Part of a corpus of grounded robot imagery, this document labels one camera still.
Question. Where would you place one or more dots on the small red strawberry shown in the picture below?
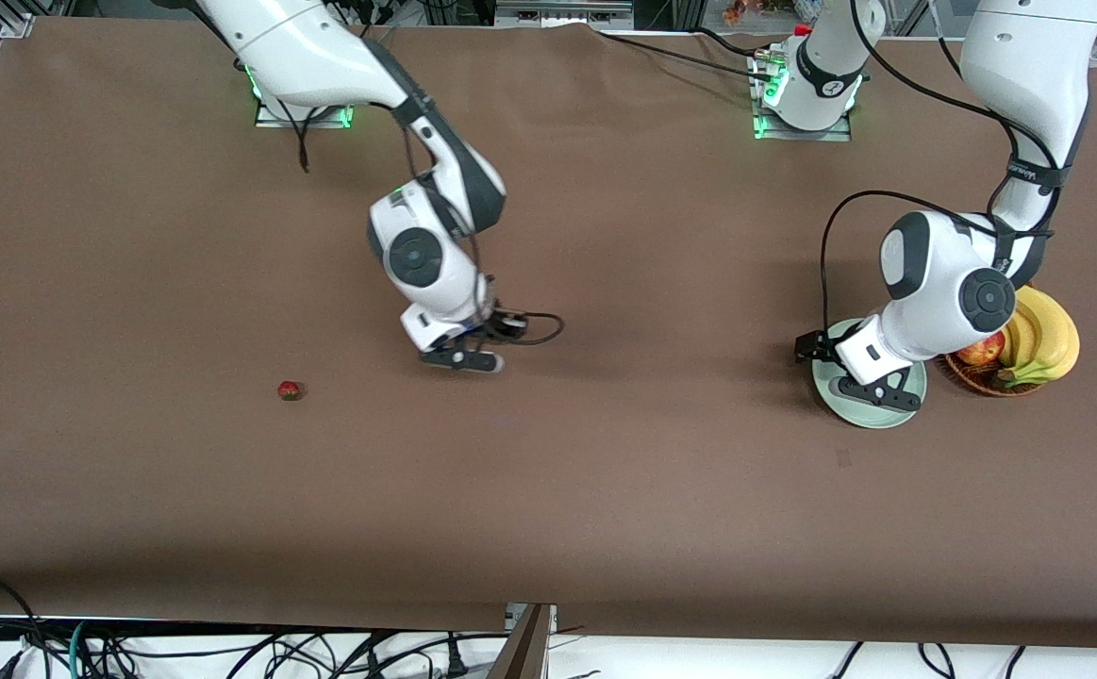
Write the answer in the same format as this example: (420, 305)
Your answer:
(290, 390)

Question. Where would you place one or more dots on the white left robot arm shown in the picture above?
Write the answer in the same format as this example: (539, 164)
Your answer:
(935, 283)

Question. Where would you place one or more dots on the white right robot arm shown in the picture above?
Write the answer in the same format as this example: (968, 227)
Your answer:
(322, 57)

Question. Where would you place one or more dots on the pale green round plate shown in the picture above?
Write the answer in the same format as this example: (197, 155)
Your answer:
(826, 389)

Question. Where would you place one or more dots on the red apple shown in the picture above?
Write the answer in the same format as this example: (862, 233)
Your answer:
(982, 354)

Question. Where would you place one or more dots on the brown wicker basket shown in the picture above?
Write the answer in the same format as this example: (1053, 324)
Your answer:
(982, 385)

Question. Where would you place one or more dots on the brown table cover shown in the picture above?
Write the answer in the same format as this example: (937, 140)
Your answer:
(699, 519)

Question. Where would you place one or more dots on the yellow banana bunch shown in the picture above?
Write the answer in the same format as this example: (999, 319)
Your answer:
(1053, 339)

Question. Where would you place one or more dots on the orange background object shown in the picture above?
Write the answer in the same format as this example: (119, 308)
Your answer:
(744, 11)

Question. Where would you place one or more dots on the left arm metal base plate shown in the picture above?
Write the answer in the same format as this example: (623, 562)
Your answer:
(831, 136)

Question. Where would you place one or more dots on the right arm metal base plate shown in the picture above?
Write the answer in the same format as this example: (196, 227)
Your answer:
(270, 121)

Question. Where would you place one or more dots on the grey metal background rail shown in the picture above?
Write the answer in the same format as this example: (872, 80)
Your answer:
(557, 14)

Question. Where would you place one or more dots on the metal frame post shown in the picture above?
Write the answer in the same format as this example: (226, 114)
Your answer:
(524, 651)

